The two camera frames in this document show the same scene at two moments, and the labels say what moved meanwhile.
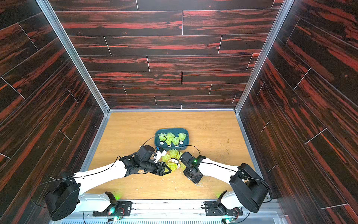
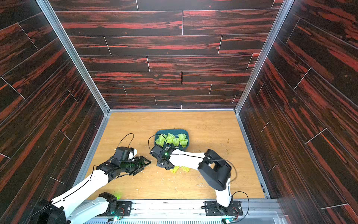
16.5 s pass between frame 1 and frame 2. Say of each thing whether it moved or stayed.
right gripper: moved
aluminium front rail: stayed
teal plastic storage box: stayed
